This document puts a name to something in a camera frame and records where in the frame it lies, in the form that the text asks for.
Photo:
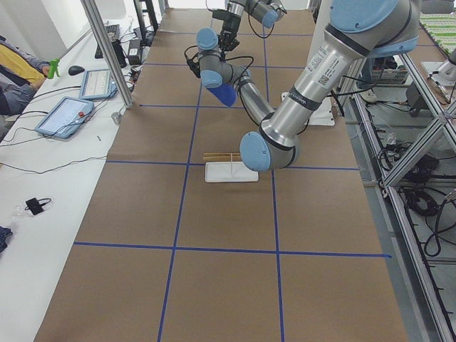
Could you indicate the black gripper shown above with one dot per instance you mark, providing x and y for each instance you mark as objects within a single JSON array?
[{"x": 228, "y": 27}]

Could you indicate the blue microfiber towel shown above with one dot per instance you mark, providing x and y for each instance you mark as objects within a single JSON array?
[{"x": 225, "y": 93}]

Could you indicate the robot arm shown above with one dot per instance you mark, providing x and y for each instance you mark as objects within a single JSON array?
[
  {"x": 356, "y": 29},
  {"x": 265, "y": 12}
]

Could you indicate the front wooden rack bar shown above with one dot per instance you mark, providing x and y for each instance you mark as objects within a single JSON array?
[{"x": 222, "y": 158}]

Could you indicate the white rack base tray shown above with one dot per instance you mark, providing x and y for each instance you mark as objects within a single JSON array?
[{"x": 229, "y": 172}]

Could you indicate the black power brick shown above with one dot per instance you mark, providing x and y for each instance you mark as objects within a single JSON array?
[{"x": 135, "y": 52}]

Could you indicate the far teach pendant tablet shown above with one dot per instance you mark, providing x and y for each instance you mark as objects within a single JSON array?
[{"x": 97, "y": 85}]

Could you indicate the teach pendant tablet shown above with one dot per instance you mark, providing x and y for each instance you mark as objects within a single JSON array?
[
  {"x": 65, "y": 118},
  {"x": 97, "y": 85}
]

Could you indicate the black computer mouse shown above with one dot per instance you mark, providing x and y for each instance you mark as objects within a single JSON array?
[{"x": 75, "y": 70}]

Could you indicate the green plastic clamp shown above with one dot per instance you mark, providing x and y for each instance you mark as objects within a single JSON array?
[{"x": 53, "y": 68}]

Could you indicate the near teach pendant tablet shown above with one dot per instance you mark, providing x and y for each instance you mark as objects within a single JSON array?
[{"x": 65, "y": 118}]

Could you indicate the seated person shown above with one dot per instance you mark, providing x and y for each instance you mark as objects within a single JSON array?
[{"x": 22, "y": 74}]

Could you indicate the small black adapter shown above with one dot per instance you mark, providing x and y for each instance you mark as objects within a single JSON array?
[{"x": 36, "y": 206}]

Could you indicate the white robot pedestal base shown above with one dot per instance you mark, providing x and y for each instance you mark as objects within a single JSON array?
[{"x": 320, "y": 14}]

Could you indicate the aluminium frame post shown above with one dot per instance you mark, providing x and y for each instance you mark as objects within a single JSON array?
[{"x": 96, "y": 23}]

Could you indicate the aluminium side frame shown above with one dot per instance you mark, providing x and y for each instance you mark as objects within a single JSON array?
[{"x": 406, "y": 145}]

